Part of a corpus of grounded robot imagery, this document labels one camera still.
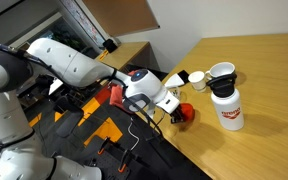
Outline white scraper black red handle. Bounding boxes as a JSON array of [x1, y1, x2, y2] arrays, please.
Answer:
[[165, 70, 189, 88]]

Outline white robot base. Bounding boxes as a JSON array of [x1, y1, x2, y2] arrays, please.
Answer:
[[0, 139, 102, 180]]

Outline red lunchbox lid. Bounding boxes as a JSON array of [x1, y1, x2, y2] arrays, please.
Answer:
[[180, 103, 195, 122]]

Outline brown cork board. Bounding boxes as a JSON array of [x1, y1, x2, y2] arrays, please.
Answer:
[[82, 0, 159, 36]]

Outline wooden side desk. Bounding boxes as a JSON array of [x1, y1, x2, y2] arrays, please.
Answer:
[[96, 41, 150, 69]]

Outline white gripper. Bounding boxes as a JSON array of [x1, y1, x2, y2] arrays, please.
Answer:
[[157, 91, 184, 124]]

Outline clear plastic lunchbox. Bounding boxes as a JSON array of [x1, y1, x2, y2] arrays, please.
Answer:
[[170, 87, 183, 100]]

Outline black object on side desk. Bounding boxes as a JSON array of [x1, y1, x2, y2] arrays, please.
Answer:
[[103, 39, 117, 53]]

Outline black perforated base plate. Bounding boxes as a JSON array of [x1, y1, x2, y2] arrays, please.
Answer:
[[79, 138, 159, 180]]

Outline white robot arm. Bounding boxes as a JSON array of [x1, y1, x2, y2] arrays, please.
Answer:
[[0, 38, 183, 146]]

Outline salmon pink towel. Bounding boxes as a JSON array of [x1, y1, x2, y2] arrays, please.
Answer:
[[109, 85, 123, 108]]

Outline white water bottle black cap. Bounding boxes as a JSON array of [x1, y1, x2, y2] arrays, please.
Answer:
[[207, 74, 244, 131]]

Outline white cable on floor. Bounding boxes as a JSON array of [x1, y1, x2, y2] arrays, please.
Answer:
[[127, 119, 141, 152]]

